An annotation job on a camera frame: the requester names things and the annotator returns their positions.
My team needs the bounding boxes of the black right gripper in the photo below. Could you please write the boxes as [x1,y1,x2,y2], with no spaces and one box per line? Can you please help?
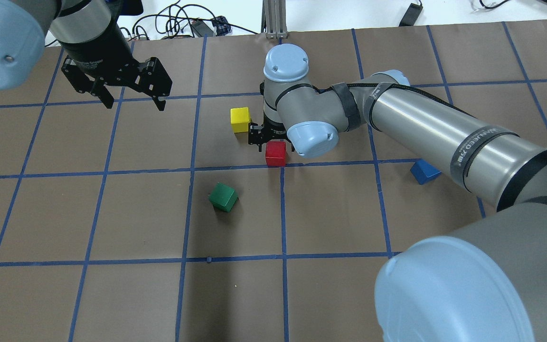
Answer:
[248,115,296,153]

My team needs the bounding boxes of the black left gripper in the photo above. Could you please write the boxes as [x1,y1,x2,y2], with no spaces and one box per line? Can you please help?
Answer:
[61,20,173,111]

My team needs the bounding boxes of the red wooden block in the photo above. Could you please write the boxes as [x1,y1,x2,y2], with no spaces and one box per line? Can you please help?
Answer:
[265,141,287,167]

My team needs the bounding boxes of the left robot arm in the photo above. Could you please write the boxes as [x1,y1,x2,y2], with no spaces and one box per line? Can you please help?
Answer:
[0,0,173,111]

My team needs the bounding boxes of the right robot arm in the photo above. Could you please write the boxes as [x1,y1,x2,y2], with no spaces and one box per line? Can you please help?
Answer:
[249,44,547,342]

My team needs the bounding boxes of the yellow wooden block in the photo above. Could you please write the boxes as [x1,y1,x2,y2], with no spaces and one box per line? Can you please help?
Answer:
[230,107,251,134]

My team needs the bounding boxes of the green wooden block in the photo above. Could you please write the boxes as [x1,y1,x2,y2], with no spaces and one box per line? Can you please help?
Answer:
[208,182,239,212]

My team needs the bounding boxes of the blue wooden block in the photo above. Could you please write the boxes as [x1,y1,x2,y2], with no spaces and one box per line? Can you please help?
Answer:
[410,159,442,185]

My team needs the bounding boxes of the black power adapter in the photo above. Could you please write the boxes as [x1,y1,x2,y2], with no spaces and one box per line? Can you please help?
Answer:
[189,16,232,37]

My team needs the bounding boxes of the black power brick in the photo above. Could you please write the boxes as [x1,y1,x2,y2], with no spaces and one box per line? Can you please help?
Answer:
[399,1,423,27]

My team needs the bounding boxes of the black cable bundle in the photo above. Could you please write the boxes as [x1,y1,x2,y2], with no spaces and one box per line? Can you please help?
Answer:
[122,2,260,43]

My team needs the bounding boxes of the aluminium frame post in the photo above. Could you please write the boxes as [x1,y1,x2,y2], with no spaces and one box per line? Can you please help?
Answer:
[261,0,288,39]

